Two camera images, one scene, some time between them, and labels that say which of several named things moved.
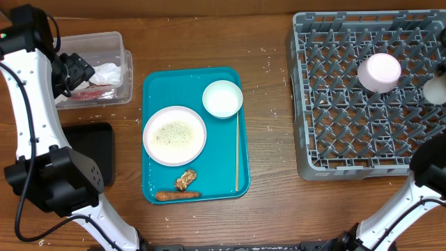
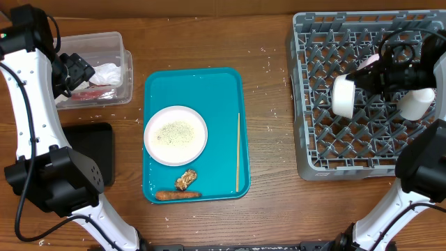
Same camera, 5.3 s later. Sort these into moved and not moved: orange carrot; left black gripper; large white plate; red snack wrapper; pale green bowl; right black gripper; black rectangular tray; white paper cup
Moved: right black gripper; pale green bowl; white paper cup
Not moved: black rectangular tray; red snack wrapper; orange carrot; large white plate; left black gripper
